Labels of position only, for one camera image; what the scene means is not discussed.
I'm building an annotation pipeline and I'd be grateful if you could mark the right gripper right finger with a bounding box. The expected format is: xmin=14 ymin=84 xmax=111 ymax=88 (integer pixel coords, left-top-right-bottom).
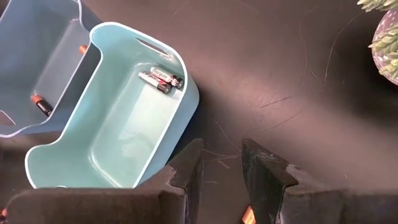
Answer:
xmin=241 ymin=138 xmax=398 ymax=224

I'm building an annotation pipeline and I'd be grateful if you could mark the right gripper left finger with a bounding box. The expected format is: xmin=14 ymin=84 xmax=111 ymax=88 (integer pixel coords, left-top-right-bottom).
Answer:
xmin=5 ymin=138 xmax=205 ymax=224

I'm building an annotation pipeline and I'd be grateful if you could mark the teal plastic bin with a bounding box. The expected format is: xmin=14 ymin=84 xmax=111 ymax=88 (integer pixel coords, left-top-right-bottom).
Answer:
xmin=24 ymin=21 xmax=200 ymax=190

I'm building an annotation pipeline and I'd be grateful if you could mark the silver black Energizer AA battery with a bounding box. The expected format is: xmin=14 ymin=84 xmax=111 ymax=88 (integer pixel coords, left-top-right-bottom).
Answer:
xmin=137 ymin=70 xmax=173 ymax=95
xmin=149 ymin=66 xmax=185 ymax=90

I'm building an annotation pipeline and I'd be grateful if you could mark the dusty blue plastic bin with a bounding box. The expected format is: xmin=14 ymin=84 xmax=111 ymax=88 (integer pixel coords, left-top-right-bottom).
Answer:
xmin=0 ymin=0 xmax=103 ymax=139

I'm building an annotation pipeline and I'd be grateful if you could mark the green succulent in patterned pot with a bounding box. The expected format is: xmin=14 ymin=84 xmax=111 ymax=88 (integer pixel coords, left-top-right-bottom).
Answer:
xmin=357 ymin=0 xmax=398 ymax=86

